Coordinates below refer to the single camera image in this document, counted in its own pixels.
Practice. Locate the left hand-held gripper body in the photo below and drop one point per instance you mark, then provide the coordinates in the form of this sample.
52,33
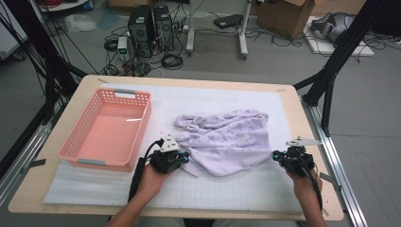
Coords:
165,160

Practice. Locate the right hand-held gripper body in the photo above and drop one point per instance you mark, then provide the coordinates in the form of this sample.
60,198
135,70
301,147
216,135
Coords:
298,160

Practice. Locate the lavender printed towel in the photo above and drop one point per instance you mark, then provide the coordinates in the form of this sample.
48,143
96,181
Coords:
227,142

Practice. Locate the person's right hand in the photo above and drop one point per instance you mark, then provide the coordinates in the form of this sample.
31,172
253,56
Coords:
305,187

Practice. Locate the person's left hand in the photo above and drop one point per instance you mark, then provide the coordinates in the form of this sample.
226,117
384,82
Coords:
151,186

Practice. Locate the white gridded foam mat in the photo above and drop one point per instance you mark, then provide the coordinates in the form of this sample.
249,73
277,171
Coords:
220,195

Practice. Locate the pink plastic basket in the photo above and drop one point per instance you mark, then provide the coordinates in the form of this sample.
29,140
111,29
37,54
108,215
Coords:
107,135

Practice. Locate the black chair seat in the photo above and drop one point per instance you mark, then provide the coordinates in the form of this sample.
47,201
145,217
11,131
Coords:
198,223

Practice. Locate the white foam board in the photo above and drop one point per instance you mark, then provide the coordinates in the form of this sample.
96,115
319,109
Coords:
324,47

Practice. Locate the white box with green display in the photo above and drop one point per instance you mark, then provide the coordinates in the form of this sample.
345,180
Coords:
122,47

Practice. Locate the white-framed desk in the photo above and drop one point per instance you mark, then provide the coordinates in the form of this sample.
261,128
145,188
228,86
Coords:
190,31

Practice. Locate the black computer tower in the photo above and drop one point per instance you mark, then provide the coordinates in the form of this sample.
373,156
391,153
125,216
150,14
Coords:
141,31
164,28

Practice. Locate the large open cardboard box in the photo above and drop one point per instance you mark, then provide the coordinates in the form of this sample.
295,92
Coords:
283,19

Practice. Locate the grey rounded device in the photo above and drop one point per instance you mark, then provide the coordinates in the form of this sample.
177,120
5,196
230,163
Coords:
334,26

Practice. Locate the black flat device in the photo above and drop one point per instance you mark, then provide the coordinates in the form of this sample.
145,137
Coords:
228,21

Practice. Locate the blue sheet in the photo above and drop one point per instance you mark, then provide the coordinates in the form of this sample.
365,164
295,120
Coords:
108,19

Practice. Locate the light wooden cabinet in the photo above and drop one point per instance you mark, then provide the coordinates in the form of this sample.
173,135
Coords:
340,6

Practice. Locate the brown cardboard box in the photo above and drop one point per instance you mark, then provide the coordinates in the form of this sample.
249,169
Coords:
126,2

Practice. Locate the clear plastic bag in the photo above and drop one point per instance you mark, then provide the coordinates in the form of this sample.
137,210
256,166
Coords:
78,23

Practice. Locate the black ribbed panel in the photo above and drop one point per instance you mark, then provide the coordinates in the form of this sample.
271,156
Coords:
389,15

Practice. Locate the white cabinet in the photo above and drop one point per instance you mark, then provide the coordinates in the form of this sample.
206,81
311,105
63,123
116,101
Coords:
11,34

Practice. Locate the grey metal bracket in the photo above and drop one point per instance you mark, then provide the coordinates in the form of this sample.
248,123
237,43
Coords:
329,179
34,164

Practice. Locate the aluminium rail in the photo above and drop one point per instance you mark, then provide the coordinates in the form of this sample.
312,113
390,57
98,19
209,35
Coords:
337,164
25,154

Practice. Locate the black metal frame post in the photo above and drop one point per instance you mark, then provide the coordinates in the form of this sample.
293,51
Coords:
340,50
47,63

